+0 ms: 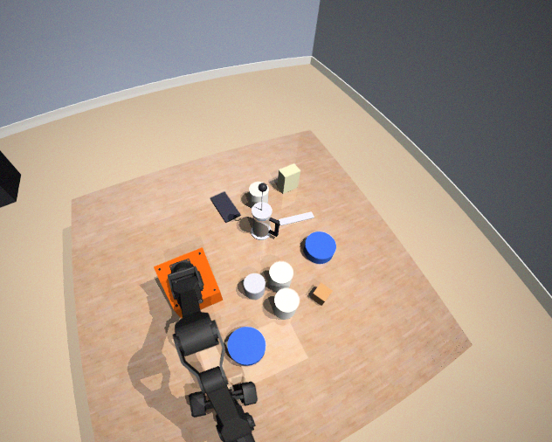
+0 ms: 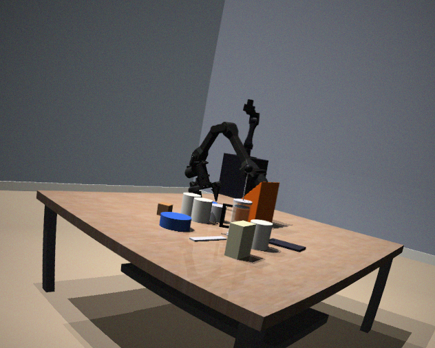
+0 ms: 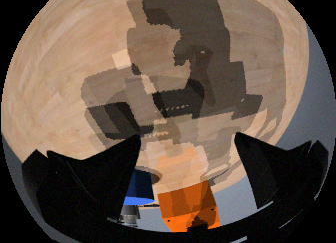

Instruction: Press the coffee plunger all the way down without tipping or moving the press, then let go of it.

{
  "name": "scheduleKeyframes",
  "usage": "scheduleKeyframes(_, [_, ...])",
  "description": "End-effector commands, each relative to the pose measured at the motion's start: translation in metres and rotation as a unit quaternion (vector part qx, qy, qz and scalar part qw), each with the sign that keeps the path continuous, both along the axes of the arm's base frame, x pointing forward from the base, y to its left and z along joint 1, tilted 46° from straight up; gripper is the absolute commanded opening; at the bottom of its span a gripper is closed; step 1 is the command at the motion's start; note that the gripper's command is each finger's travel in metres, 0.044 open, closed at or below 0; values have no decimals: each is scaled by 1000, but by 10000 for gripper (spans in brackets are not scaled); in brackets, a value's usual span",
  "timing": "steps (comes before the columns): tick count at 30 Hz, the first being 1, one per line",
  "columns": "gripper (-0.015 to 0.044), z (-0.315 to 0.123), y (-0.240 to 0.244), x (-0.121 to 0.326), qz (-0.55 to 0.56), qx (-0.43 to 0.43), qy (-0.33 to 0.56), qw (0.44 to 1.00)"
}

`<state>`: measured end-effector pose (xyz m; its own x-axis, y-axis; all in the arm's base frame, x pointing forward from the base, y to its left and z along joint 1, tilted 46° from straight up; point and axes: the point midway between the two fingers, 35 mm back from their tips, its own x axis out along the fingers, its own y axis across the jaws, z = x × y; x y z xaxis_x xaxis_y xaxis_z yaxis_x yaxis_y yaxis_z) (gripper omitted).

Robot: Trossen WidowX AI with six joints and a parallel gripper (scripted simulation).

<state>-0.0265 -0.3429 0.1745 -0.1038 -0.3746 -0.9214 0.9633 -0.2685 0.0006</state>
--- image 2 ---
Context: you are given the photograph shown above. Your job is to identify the white flat bar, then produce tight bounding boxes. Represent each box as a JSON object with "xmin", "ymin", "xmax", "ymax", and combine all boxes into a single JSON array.
[{"xmin": 189, "ymin": 236, "xmax": 227, "ymax": 242}]

